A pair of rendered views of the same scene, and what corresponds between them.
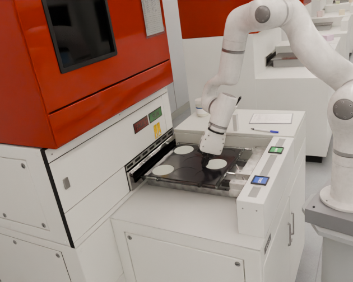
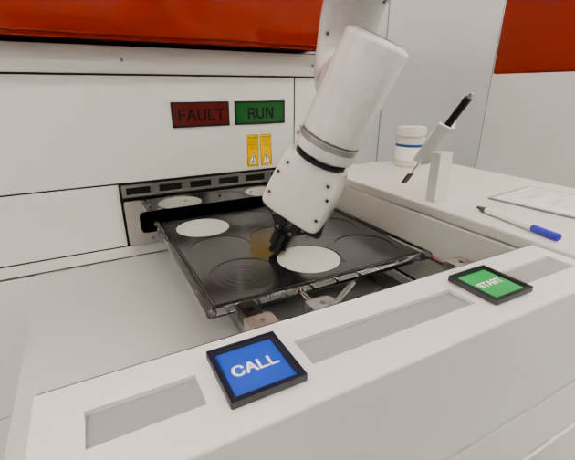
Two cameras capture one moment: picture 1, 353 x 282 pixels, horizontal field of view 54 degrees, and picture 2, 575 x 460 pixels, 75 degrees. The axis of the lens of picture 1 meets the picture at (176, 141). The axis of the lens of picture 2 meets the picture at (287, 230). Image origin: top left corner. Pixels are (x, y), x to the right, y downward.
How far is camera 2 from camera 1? 1.11 m
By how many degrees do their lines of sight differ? 29
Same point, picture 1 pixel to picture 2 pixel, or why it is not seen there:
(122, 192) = (101, 239)
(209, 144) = (287, 191)
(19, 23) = not seen: outside the picture
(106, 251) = (17, 339)
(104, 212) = (22, 259)
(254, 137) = (468, 233)
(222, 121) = (327, 120)
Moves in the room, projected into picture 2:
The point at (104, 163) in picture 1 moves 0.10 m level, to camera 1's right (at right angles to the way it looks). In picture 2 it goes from (40, 152) to (73, 157)
